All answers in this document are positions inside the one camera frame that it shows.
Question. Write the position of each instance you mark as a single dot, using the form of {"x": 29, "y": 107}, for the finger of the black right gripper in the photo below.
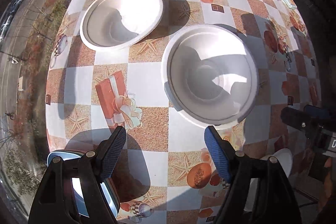
{"x": 313, "y": 121}

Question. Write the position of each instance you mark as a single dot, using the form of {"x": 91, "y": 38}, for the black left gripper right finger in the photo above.
{"x": 237, "y": 169}

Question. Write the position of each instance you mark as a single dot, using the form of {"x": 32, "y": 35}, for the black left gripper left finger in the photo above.
{"x": 54, "y": 201}

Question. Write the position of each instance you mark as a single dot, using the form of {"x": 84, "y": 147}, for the blue square plate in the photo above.
{"x": 107, "y": 185}

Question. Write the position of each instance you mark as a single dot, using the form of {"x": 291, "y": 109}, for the white paper bowl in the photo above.
{"x": 209, "y": 76}
{"x": 271, "y": 184}
{"x": 117, "y": 24}

